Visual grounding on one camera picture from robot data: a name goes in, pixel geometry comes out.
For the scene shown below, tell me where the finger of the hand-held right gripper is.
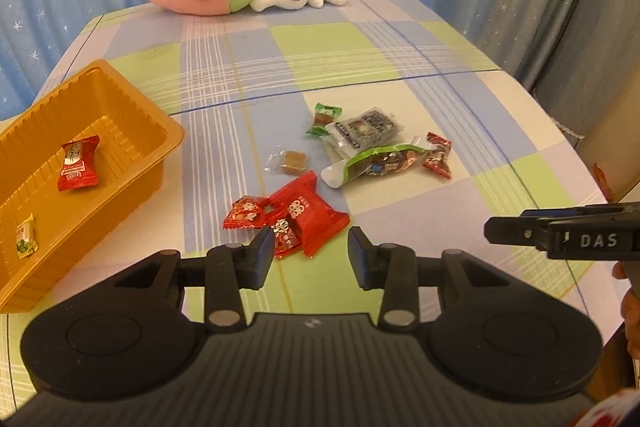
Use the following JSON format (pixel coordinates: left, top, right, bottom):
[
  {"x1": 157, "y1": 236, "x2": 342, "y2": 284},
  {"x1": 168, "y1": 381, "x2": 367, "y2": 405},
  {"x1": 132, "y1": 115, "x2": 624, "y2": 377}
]
[
  {"x1": 484, "y1": 215, "x2": 552, "y2": 251},
  {"x1": 520, "y1": 202, "x2": 640, "y2": 223}
]

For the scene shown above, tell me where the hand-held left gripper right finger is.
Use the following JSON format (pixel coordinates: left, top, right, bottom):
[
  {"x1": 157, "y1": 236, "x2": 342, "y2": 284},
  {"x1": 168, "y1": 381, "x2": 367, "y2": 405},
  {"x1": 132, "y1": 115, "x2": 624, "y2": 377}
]
[{"x1": 348, "y1": 227, "x2": 507, "y2": 334}]

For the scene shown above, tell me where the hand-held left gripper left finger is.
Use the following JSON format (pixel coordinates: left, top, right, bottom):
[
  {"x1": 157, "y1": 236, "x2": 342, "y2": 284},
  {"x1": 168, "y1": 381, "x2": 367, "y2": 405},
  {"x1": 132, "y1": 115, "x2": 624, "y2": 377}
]
[{"x1": 114, "y1": 227, "x2": 277, "y2": 334}]

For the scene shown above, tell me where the small red candy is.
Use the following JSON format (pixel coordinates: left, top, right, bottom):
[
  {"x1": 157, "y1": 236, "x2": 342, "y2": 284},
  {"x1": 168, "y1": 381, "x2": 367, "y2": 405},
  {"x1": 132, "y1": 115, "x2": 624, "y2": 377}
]
[{"x1": 271, "y1": 217, "x2": 302, "y2": 261}]

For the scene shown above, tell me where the small red snack packet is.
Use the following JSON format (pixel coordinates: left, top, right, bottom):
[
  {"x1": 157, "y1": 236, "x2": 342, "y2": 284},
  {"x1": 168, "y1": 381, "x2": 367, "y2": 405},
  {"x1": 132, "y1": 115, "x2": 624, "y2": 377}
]
[{"x1": 222, "y1": 195, "x2": 273, "y2": 231}]

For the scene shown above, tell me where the large red snack packet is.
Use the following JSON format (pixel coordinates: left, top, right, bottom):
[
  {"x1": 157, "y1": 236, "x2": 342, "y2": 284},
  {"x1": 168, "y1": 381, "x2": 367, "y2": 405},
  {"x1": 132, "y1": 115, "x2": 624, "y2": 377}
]
[{"x1": 269, "y1": 171, "x2": 351, "y2": 258}]

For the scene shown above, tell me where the dark red foil candy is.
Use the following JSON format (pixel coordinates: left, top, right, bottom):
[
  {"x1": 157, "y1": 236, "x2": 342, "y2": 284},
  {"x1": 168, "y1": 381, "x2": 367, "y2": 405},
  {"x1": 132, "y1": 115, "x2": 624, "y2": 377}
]
[{"x1": 421, "y1": 132, "x2": 453, "y2": 180}]

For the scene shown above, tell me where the orange plastic tray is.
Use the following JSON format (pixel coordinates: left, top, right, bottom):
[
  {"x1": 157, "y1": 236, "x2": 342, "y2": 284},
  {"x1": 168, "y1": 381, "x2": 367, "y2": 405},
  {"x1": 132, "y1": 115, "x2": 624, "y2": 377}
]
[{"x1": 0, "y1": 59, "x2": 185, "y2": 314}]

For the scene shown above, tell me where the person's right hand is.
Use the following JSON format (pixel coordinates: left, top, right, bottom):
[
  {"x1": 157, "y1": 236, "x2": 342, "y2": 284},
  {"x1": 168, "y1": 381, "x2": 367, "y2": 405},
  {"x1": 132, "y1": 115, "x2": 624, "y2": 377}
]
[{"x1": 612, "y1": 261, "x2": 640, "y2": 358}]

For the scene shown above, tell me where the small red orange object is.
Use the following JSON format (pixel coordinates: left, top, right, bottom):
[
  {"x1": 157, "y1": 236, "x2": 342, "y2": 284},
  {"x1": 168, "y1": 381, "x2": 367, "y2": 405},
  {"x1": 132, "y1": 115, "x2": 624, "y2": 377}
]
[{"x1": 592, "y1": 163, "x2": 619, "y2": 202}]

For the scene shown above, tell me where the green white long snack packet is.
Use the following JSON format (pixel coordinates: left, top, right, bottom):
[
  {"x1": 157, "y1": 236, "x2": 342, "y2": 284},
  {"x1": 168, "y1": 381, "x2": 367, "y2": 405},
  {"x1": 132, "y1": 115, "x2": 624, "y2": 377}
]
[{"x1": 320, "y1": 138, "x2": 432, "y2": 188}]

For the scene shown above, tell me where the clear wrapped brown candy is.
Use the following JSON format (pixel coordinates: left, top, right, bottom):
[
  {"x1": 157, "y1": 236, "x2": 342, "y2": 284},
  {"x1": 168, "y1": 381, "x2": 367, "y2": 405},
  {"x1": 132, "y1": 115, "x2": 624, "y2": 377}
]
[{"x1": 266, "y1": 148, "x2": 311, "y2": 178}]

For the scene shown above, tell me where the clear seaweed snack packet bundle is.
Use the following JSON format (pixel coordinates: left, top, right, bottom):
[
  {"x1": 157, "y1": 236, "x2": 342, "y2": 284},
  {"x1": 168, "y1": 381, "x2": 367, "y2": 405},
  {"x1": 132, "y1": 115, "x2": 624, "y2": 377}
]
[{"x1": 324, "y1": 107, "x2": 402, "y2": 154}]

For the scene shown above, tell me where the red white patterned clothing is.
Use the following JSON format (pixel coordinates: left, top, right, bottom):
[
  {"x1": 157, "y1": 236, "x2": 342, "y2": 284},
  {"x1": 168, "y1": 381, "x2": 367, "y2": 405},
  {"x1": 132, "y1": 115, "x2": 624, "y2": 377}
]
[{"x1": 582, "y1": 386, "x2": 640, "y2": 427}]

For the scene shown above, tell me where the checked plaid sheet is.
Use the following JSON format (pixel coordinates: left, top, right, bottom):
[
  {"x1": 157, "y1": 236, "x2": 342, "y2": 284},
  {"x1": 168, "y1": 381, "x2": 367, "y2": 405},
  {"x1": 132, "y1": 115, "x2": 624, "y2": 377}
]
[{"x1": 0, "y1": 0, "x2": 625, "y2": 410}]

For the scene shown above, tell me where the red candy with white label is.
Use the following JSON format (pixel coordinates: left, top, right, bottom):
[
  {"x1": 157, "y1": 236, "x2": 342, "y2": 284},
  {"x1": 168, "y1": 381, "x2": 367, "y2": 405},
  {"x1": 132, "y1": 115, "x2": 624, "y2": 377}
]
[{"x1": 56, "y1": 135, "x2": 100, "y2": 192}]

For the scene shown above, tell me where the grey curtain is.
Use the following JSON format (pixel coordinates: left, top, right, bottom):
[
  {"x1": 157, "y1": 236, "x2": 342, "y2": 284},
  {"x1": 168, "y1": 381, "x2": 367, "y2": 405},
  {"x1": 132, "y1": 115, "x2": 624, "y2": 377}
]
[{"x1": 470, "y1": 0, "x2": 640, "y2": 140}]

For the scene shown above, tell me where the yellow green wrapped candy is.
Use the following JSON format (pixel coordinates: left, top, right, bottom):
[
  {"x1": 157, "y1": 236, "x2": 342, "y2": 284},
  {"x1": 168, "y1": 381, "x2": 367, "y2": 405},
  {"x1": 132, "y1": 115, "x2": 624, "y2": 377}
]
[{"x1": 15, "y1": 213, "x2": 39, "y2": 260}]

